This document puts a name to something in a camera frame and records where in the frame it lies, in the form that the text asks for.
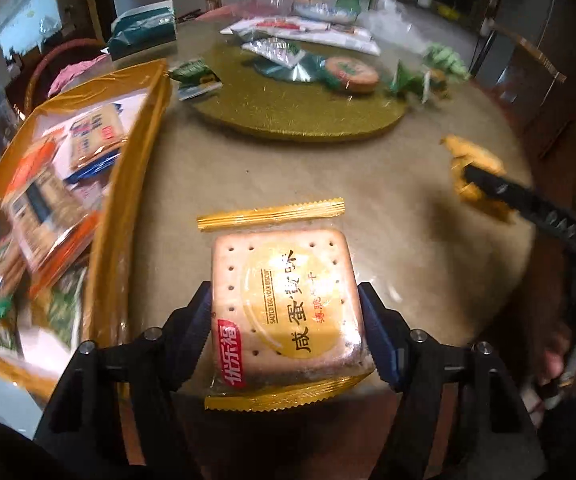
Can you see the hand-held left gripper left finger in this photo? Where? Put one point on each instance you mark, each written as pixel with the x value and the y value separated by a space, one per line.
pixel 193 340

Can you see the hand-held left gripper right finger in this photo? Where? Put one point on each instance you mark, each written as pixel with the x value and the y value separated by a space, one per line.
pixel 380 335

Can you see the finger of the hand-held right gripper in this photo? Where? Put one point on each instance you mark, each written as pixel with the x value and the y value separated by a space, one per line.
pixel 505 191

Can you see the small yellow snack packet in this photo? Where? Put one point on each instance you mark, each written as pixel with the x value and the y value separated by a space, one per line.
pixel 472 155

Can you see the yellow square biscuit packet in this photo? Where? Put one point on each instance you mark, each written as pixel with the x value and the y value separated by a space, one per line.
pixel 283 300

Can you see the yellow-taped cardboard box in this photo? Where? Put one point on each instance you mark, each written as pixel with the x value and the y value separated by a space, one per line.
pixel 133 160

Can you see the large orange cracker packet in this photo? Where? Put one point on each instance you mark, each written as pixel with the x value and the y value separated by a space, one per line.
pixel 38 185

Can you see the blue-label cracker packet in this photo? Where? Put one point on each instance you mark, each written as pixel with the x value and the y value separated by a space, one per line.
pixel 93 132

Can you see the person's right hand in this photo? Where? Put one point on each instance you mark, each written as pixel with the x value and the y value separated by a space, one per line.
pixel 567 360

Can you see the green cloth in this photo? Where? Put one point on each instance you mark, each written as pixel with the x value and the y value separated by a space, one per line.
pixel 445 57

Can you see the wooden chair gold trim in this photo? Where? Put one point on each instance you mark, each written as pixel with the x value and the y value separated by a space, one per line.
pixel 527 42

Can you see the round biscuit packet green wrap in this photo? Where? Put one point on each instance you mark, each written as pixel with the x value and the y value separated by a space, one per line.
pixel 352 74

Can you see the clear plastic bag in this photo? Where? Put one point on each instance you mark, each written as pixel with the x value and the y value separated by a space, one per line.
pixel 392 22

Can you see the gold round turntable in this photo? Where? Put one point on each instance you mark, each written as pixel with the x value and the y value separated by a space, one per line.
pixel 293 110

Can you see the small green snack packet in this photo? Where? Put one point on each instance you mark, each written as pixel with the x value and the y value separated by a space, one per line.
pixel 198 92
pixel 190 71

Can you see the teal foil wrapper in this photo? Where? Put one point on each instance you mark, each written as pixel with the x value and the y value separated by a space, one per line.
pixel 288 69

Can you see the printed paper flyer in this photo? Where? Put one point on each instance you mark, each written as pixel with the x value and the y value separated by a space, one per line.
pixel 308 27

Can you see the white plate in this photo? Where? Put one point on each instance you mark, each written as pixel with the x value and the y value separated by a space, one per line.
pixel 323 10

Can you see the silver foil snack packet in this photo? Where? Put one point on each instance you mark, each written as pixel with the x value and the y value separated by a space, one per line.
pixel 273 50

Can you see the pink cloth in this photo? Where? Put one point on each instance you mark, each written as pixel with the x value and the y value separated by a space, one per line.
pixel 73 72

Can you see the green tissue box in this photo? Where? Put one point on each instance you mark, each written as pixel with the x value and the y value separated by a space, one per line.
pixel 140 30

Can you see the red-brown curved chair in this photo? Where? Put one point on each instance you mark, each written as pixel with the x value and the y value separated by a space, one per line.
pixel 48 55

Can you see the small brown jar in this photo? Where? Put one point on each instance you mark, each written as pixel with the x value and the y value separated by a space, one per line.
pixel 213 1

